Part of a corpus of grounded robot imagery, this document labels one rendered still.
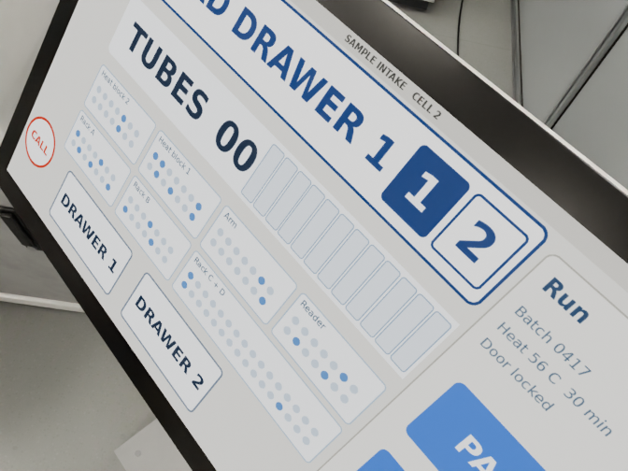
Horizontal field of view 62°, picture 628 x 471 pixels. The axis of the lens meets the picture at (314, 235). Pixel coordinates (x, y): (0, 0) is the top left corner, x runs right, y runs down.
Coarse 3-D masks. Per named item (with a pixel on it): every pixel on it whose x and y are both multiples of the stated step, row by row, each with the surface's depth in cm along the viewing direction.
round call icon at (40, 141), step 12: (36, 108) 42; (36, 120) 42; (48, 120) 41; (24, 132) 43; (36, 132) 42; (48, 132) 41; (24, 144) 43; (36, 144) 42; (48, 144) 41; (60, 144) 40; (36, 156) 42; (48, 156) 41; (36, 168) 42; (48, 168) 42
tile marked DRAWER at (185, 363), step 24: (144, 288) 37; (120, 312) 38; (144, 312) 37; (168, 312) 36; (144, 336) 37; (168, 336) 36; (192, 336) 35; (168, 360) 36; (192, 360) 35; (192, 384) 35; (216, 384) 34; (192, 408) 35
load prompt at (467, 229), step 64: (192, 0) 32; (256, 0) 30; (256, 64) 30; (320, 64) 28; (320, 128) 29; (384, 128) 27; (384, 192) 27; (448, 192) 25; (448, 256) 25; (512, 256) 24
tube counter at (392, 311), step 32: (224, 128) 32; (256, 128) 31; (224, 160) 32; (256, 160) 31; (288, 160) 30; (256, 192) 31; (288, 192) 30; (320, 192) 29; (288, 224) 30; (320, 224) 29; (352, 224) 28; (320, 256) 29; (352, 256) 28; (384, 256) 27; (352, 288) 28; (384, 288) 27; (416, 288) 26; (352, 320) 28; (384, 320) 27; (416, 320) 27; (448, 320) 26; (384, 352) 28; (416, 352) 27
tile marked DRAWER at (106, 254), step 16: (64, 192) 41; (80, 192) 40; (64, 208) 41; (80, 208) 40; (96, 208) 39; (64, 224) 41; (80, 224) 40; (96, 224) 39; (112, 224) 38; (80, 240) 40; (96, 240) 39; (112, 240) 38; (80, 256) 40; (96, 256) 39; (112, 256) 38; (128, 256) 37; (96, 272) 39; (112, 272) 38; (112, 288) 39
